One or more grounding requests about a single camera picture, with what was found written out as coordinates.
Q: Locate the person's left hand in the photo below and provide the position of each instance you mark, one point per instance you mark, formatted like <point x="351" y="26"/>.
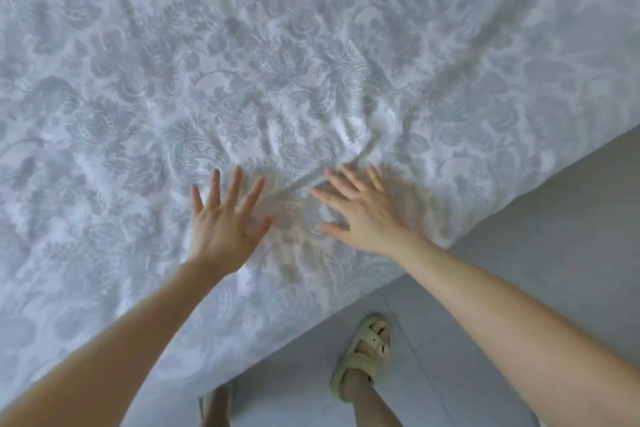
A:
<point x="225" y="236"/>

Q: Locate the person's right hand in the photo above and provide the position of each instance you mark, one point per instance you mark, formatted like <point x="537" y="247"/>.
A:
<point x="370" y="221"/>

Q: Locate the white floral bed sheet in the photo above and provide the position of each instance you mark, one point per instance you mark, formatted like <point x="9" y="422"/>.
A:
<point x="250" y="66"/>

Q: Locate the person's left forearm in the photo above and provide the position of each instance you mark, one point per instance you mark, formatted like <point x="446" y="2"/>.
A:
<point x="110" y="361"/>

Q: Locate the person's right forearm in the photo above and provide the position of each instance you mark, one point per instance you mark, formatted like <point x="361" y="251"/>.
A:
<point x="525" y="341"/>

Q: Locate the person's right beige sandal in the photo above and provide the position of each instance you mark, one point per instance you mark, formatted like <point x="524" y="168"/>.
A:
<point x="357" y="356"/>

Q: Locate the person's beige sandal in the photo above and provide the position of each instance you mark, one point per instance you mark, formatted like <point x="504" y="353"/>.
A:
<point x="357" y="356"/>
<point x="204" y="406"/>

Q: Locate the person's left beige sandal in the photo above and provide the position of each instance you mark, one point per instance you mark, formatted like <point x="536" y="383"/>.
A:
<point x="204" y="406"/>

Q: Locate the person's left leg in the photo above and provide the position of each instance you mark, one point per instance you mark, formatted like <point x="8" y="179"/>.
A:
<point x="217" y="409"/>

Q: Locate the person's leg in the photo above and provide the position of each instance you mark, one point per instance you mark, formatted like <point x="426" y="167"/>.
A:
<point x="217" y="409"/>
<point x="372" y="406"/>

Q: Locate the person's right leg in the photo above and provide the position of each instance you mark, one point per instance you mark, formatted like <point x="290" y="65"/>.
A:
<point x="372" y="406"/>

